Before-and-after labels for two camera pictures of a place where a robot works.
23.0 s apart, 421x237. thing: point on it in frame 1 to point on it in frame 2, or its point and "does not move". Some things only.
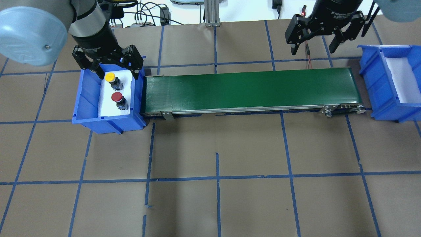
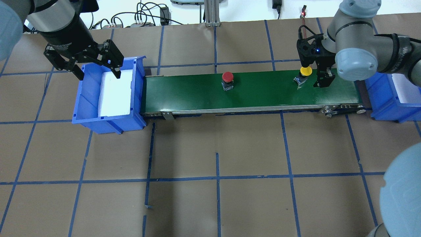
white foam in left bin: [108, 107] does not move
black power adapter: [164, 13] does not move
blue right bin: [379, 84] does not move
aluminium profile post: [211, 12] does not move
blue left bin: [86, 108] does not move
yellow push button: [115, 83] to [305, 72]
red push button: [121, 102] to [227, 83]
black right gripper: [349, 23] to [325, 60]
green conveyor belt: [331, 90] does not move
